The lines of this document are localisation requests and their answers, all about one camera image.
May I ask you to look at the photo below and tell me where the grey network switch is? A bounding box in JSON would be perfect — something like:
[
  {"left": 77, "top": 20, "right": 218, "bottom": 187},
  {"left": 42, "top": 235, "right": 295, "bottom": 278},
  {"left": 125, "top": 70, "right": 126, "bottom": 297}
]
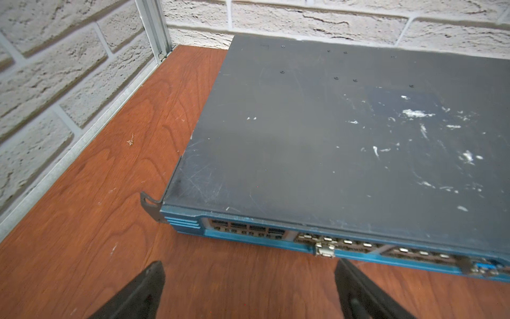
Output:
[{"left": 141, "top": 35, "right": 509, "bottom": 282}]

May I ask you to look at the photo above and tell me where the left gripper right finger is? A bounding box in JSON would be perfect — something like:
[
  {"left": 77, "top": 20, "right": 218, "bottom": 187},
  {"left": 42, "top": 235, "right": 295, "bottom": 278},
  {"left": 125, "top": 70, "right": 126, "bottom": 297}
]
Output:
[{"left": 335, "top": 259, "right": 414, "bottom": 318}]

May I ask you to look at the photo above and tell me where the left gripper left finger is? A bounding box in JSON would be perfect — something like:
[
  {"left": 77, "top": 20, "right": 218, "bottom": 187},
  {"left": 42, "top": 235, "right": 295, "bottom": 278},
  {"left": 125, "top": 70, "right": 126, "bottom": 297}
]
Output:
[{"left": 90, "top": 261, "right": 165, "bottom": 318}]

